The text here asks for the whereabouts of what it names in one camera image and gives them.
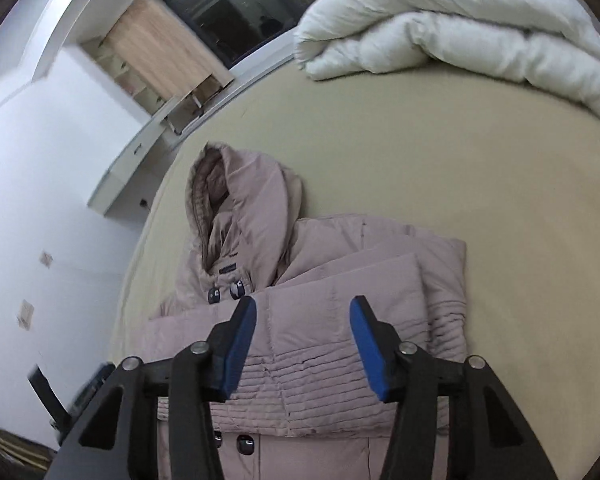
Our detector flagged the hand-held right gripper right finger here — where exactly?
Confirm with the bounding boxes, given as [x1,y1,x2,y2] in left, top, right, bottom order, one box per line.
[349,296,558,480]

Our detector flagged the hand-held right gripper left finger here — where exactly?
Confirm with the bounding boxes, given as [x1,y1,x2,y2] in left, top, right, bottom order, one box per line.
[45,296,258,480]

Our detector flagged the pink down jacket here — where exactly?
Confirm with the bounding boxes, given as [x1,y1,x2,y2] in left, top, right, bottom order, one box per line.
[140,141,468,480]

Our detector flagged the bed with olive sheet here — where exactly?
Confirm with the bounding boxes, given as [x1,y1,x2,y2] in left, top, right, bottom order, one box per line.
[105,55,600,480]

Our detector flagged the dark object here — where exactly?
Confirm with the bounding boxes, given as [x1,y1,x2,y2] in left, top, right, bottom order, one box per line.
[27,360,116,436]

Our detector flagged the white floating desk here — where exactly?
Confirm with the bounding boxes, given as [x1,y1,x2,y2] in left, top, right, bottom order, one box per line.
[87,110,181,216]

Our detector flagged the small folding table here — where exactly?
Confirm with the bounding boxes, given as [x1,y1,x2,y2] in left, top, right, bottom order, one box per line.
[167,75,221,136]

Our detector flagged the beige curtain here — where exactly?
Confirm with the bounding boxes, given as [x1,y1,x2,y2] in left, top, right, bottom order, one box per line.
[102,0,236,103]

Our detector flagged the white duvet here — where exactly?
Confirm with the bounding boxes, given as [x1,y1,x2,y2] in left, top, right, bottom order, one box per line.
[294,0,600,126]

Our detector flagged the white wall shelf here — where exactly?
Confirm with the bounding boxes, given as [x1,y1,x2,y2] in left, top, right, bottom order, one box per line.
[80,37,171,116]

